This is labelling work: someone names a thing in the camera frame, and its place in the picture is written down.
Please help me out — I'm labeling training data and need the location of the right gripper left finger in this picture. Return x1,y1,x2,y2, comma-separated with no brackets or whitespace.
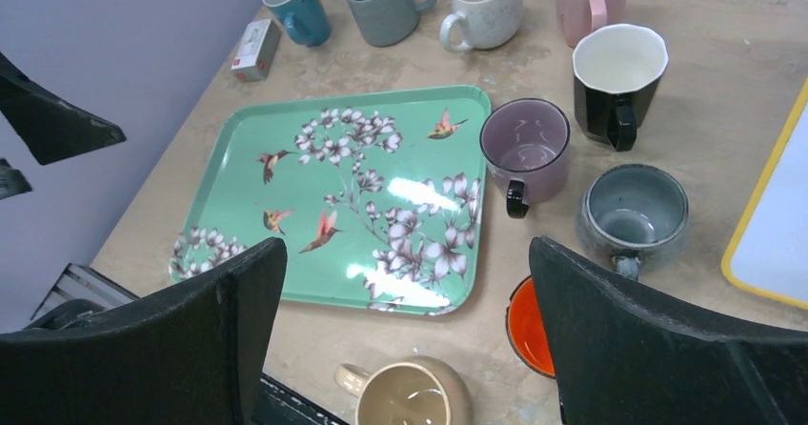
0,236,289,425

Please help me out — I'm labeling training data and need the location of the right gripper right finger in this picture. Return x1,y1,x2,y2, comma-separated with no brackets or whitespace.
529,236,807,424

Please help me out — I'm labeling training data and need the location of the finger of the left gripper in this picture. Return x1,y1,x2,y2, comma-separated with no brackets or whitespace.
1,56,127,166
0,158,32,200

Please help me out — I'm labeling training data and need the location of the orange mug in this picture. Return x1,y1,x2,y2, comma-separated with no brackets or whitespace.
505,276,556,378

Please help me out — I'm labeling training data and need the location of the grey-blue speckled round mug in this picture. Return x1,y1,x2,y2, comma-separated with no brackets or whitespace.
576,164,690,281

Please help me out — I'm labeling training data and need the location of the beige round mug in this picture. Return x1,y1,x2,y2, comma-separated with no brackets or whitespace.
333,355,474,424

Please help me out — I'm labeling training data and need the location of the blue textured mug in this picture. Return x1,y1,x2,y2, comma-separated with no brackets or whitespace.
262,0,332,47

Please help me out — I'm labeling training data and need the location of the black mug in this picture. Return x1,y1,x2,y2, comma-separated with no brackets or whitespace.
572,23,669,152

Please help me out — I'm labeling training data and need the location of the grey flat-bottom mug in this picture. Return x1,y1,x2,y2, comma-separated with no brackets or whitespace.
347,0,436,47

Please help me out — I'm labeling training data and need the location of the white speckled round mug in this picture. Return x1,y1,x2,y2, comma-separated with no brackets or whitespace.
439,0,524,53

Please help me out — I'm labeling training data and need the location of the yellow framed whiteboard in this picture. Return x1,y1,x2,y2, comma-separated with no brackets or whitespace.
721,86,807,309

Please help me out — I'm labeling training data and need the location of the small white red box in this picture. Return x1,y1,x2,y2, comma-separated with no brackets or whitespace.
231,19,281,82

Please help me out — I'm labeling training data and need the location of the green floral tray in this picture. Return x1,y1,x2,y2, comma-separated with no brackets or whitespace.
169,85,492,315

